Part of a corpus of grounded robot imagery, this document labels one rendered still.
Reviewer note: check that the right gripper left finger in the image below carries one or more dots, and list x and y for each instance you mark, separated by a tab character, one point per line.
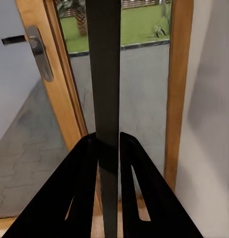
63	207

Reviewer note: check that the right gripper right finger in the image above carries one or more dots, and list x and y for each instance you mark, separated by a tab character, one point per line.
168	217

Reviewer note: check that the door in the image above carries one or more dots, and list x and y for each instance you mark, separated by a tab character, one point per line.
46	95

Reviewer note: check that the poster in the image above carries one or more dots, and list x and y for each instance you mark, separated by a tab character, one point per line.
103	24

